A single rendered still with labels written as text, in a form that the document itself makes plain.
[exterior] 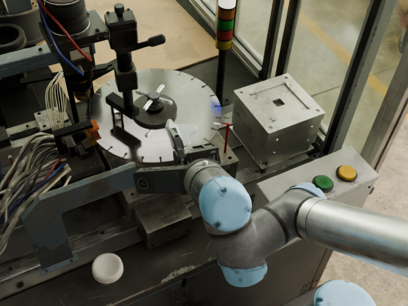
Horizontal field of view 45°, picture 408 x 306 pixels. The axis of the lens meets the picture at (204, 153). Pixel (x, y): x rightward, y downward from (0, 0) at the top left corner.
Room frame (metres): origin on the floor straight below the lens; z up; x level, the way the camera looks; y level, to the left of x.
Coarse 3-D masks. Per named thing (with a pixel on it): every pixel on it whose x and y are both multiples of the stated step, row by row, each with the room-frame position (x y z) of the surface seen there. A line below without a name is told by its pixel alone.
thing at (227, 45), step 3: (216, 39) 1.12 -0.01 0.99; (231, 39) 1.12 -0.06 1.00; (216, 42) 1.12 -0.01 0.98; (219, 42) 1.11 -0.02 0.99; (222, 42) 1.11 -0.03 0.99; (225, 42) 1.11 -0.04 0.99; (228, 42) 1.11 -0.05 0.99; (231, 42) 1.13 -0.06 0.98; (216, 45) 1.12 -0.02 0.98; (219, 45) 1.11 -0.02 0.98; (222, 45) 1.10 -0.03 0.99; (225, 45) 1.10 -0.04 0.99; (228, 45) 1.11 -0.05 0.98; (219, 48) 1.11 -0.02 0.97; (222, 48) 1.10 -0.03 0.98; (225, 48) 1.11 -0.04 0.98; (228, 48) 1.11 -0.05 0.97
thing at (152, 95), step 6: (162, 84) 0.91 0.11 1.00; (138, 90) 0.88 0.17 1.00; (156, 90) 0.89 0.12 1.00; (144, 96) 0.87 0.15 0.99; (150, 96) 0.86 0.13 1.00; (156, 96) 0.86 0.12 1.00; (150, 102) 0.85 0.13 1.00; (156, 102) 0.86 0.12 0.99; (162, 102) 0.86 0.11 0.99; (168, 102) 0.85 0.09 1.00; (144, 108) 0.82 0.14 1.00
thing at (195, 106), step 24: (144, 72) 1.01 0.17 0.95; (168, 72) 1.02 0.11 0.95; (96, 96) 0.91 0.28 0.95; (120, 96) 0.91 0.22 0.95; (168, 96) 0.93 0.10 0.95; (192, 96) 0.93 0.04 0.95; (216, 96) 0.94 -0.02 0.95; (96, 120) 0.82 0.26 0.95; (120, 120) 0.83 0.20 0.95; (192, 120) 0.84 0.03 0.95; (216, 120) 0.85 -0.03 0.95; (120, 144) 0.75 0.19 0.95; (144, 144) 0.76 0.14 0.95; (168, 144) 0.76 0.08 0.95; (192, 144) 0.77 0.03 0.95
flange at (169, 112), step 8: (160, 96) 0.91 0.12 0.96; (136, 104) 0.88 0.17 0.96; (144, 104) 0.86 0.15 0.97; (160, 104) 0.87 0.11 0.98; (168, 104) 0.88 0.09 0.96; (176, 104) 0.89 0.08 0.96; (144, 112) 0.85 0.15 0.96; (152, 112) 0.85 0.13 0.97; (160, 112) 0.85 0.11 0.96; (168, 112) 0.86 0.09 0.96; (176, 112) 0.86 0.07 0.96; (136, 120) 0.83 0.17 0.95; (144, 120) 0.82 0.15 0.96; (152, 120) 0.83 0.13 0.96; (160, 120) 0.83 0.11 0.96
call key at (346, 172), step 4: (340, 168) 0.76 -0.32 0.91; (344, 168) 0.76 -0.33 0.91; (348, 168) 0.76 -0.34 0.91; (352, 168) 0.76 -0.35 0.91; (340, 172) 0.75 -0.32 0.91; (344, 172) 0.75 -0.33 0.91; (348, 172) 0.75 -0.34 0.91; (352, 172) 0.75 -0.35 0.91; (340, 176) 0.74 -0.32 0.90; (344, 176) 0.73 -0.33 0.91; (348, 176) 0.74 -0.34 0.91; (352, 176) 0.74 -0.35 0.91
